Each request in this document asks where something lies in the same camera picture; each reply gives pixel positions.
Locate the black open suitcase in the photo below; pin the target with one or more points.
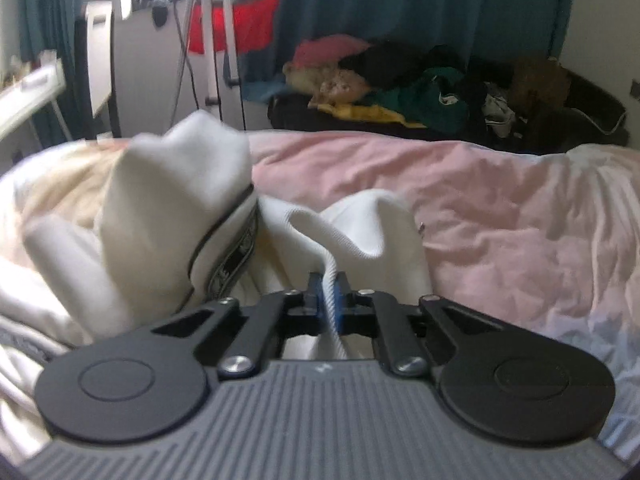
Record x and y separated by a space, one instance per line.
450 125

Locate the teal curtain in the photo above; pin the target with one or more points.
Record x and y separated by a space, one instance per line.
415 10

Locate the pink bed sheet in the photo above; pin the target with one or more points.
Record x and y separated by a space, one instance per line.
500 220

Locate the pile of mixed clothes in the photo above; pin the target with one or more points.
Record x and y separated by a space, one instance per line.
400 85

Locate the white hooded sweatshirt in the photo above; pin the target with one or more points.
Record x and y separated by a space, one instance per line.
200 210

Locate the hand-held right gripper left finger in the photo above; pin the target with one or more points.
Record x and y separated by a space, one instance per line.
314 294

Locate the red cloth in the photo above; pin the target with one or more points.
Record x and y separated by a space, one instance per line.
240 25

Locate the brown plush toy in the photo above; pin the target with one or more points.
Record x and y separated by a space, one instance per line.
540 82

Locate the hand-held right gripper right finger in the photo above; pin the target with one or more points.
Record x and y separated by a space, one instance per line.
342 300

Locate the white desk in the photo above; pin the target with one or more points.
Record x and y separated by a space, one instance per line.
30 95

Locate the white tripod stand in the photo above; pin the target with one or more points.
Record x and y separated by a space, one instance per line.
215 45

